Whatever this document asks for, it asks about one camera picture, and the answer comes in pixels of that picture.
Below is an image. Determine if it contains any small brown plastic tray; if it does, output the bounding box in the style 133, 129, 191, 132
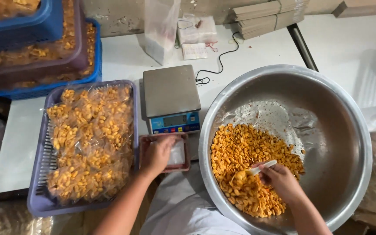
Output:
138, 132, 191, 173

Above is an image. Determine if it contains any purple plastic basket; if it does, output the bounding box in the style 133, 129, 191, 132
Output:
27, 80, 139, 218

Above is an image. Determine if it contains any brown plastic crate with snacks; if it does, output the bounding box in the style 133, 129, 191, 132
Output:
0, 0, 89, 87

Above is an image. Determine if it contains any pile of bagged peanut packets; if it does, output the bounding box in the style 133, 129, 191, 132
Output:
45, 83, 135, 205

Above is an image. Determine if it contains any pack of clear plastic bags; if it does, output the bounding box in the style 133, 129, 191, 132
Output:
177, 15, 219, 45

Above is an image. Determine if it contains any small blue crate with snacks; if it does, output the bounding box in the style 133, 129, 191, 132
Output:
0, 0, 64, 53

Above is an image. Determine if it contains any tall clear plastic bag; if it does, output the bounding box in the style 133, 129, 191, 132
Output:
143, 0, 181, 66

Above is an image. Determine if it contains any black scale power cable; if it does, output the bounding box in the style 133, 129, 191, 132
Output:
195, 31, 241, 87

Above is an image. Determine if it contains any small white label sheet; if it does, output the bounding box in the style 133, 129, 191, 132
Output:
182, 43, 209, 61

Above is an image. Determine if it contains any person's left hand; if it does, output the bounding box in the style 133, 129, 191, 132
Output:
140, 134, 183, 178

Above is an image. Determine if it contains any clear bag of pale snacks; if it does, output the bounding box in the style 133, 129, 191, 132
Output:
0, 200, 53, 235

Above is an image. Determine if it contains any white plastic spoon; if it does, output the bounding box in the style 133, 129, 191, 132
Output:
232, 159, 278, 183

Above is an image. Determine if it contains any blue plastic crate with snacks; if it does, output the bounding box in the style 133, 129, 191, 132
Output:
0, 18, 103, 100

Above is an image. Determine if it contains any large steel mixing bowl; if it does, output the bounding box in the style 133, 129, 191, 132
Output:
198, 64, 373, 235

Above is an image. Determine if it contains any person's white clothing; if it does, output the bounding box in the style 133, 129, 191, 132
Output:
139, 162, 250, 235

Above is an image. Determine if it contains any bundle of flat cardboard sheets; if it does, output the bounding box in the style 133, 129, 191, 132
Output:
230, 0, 310, 40

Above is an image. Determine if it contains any cardboard box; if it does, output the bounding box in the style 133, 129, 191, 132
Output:
332, 0, 376, 19

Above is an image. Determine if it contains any digital kitchen scale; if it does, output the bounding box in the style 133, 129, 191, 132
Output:
142, 64, 202, 135

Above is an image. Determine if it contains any person's right hand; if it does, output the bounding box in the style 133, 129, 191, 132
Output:
252, 161, 301, 204

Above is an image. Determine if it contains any stack of small clear bags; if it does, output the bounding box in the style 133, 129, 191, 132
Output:
167, 139, 186, 166

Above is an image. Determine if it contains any heap of orange coated peanuts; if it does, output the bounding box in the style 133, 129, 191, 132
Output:
210, 123, 306, 218

